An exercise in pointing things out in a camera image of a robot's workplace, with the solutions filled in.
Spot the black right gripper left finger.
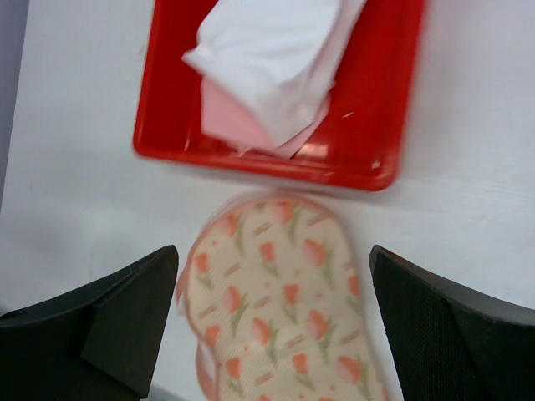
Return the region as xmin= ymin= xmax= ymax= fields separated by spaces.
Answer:
xmin=1 ymin=246 xmax=179 ymax=400

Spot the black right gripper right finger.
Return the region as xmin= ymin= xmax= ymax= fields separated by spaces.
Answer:
xmin=369 ymin=245 xmax=534 ymax=400

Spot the pink tulip mesh laundry bag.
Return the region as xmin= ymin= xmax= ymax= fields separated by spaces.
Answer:
xmin=176 ymin=194 xmax=389 ymax=400

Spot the pink bra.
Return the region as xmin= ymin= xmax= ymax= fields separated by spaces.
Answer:
xmin=200 ymin=78 xmax=329 ymax=160

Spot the white bra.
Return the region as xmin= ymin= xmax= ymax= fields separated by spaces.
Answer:
xmin=182 ymin=1 xmax=365 ymax=145

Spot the red plastic tray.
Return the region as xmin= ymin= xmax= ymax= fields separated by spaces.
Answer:
xmin=133 ymin=1 xmax=426 ymax=191

